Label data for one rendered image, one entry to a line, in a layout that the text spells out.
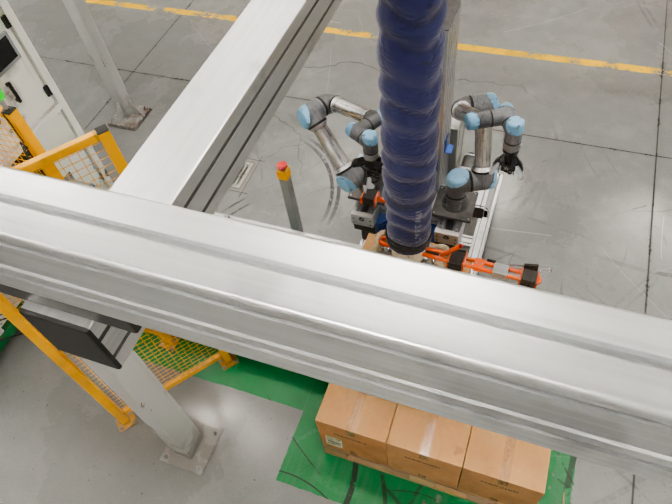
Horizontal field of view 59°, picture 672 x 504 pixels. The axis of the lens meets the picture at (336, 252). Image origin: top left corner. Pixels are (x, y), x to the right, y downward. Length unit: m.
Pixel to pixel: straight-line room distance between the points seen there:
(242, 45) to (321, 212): 3.78
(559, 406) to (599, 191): 4.61
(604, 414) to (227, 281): 0.30
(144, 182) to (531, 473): 2.71
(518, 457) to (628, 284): 1.78
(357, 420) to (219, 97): 2.54
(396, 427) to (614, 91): 3.85
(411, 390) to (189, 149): 0.50
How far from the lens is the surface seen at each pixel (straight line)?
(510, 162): 2.77
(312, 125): 3.24
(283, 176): 3.72
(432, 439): 3.24
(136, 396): 3.12
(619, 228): 4.85
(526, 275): 2.95
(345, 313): 0.46
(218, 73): 0.98
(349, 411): 3.29
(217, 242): 0.53
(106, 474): 4.16
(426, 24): 2.03
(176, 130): 0.90
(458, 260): 2.96
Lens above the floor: 3.61
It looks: 53 degrees down
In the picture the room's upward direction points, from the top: 9 degrees counter-clockwise
